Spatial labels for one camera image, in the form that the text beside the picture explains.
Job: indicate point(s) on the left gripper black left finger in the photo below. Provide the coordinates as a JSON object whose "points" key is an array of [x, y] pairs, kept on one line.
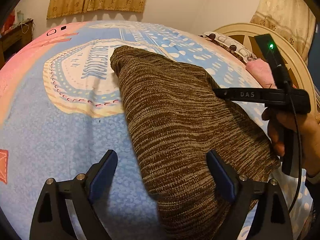
{"points": [[51, 219]]}

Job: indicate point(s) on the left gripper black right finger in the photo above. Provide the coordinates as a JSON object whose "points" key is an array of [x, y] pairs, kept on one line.
{"points": [[271, 219]]}

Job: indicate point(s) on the brown knitted sweater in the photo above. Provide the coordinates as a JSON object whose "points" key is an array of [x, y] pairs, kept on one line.
{"points": [[174, 119]]}

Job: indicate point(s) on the cream round wooden headboard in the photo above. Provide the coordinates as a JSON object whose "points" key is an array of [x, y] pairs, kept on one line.
{"points": [[258, 38]]}

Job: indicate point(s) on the pink floral pillow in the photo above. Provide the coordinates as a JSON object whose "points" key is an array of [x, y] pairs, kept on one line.
{"points": [[261, 71]]}

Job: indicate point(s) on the colourful patterned bed sheet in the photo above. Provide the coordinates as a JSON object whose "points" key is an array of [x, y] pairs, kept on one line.
{"points": [[61, 111]]}

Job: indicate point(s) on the beige side curtain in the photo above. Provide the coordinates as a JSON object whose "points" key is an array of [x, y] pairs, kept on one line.
{"points": [[291, 19]]}

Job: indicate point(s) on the dark wooden desk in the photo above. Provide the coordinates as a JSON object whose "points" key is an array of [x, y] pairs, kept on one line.
{"points": [[15, 39]]}

